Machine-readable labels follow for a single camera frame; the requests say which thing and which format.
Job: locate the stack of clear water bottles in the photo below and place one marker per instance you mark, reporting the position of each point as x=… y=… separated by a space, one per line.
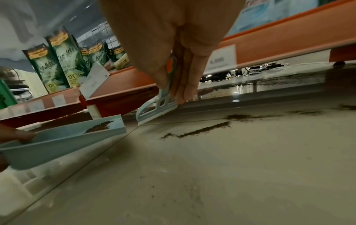
x=258 y=15

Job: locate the person's right hand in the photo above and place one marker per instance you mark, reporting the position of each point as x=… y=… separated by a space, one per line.
x=167 y=22

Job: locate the red edged store shelf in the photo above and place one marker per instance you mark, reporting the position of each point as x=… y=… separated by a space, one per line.
x=278 y=41

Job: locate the light blue brush white bristles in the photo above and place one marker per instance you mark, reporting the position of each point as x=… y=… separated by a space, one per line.
x=158 y=107

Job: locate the light blue plastic dustpan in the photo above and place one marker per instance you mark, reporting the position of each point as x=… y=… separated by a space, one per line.
x=55 y=145

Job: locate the stack of dark green pouches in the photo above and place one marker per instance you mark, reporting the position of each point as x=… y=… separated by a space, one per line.
x=61 y=66

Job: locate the light green detergent packet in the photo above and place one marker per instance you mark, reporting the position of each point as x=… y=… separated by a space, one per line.
x=7 y=96

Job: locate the person's left hand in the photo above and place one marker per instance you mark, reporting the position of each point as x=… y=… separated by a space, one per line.
x=14 y=135

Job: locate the brown granules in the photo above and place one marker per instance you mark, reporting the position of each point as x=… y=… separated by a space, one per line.
x=200 y=130

